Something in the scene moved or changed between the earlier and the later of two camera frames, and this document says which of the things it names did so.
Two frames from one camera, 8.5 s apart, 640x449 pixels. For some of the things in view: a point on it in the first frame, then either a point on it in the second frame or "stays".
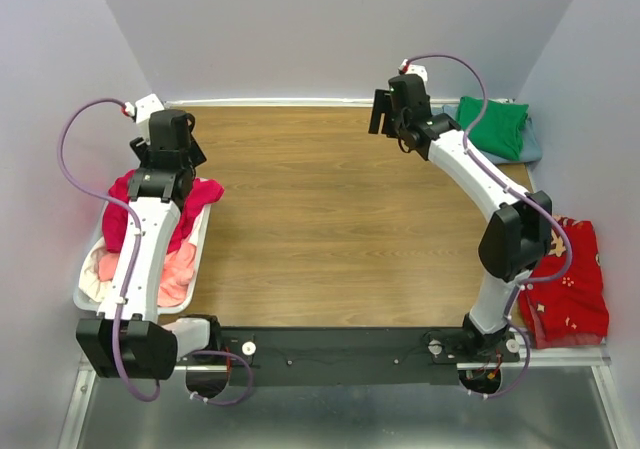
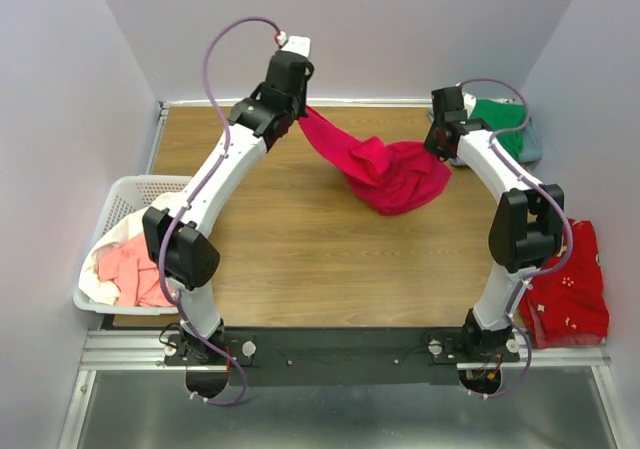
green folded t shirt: x=500 y=129 stays
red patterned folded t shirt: x=571 y=309 stays
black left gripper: x=143 y=151 to x=303 y=110
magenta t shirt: x=115 y=211 to x=393 y=178
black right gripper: x=381 y=105 to x=434 y=124
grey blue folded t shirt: x=532 y=148 stays
